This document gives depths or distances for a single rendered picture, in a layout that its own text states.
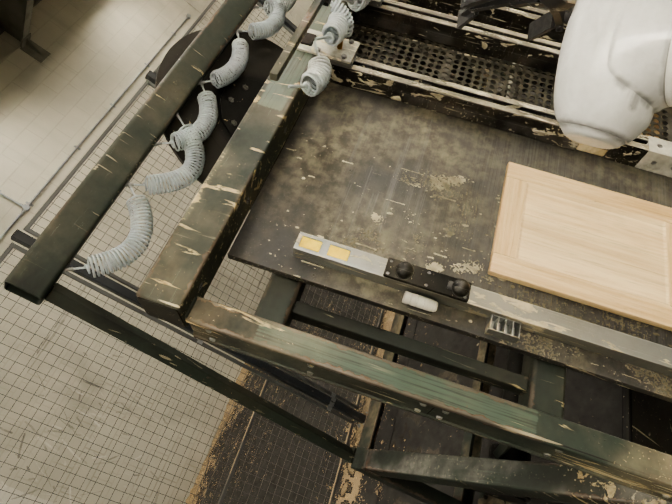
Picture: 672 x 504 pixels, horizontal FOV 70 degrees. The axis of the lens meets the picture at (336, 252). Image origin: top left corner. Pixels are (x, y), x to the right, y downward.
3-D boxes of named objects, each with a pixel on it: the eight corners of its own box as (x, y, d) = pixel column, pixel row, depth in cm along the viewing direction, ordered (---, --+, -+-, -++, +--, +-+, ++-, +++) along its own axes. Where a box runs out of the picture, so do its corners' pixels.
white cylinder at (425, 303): (400, 304, 111) (433, 315, 111) (403, 299, 109) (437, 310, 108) (403, 293, 113) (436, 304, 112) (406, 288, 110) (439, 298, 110)
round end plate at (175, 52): (310, 248, 181) (112, 115, 151) (302, 252, 186) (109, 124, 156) (368, 109, 221) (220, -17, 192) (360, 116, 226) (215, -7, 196)
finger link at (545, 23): (553, 8, 79) (557, 9, 79) (529, 23, 86) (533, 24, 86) (550, 27, 79) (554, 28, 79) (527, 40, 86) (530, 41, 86)
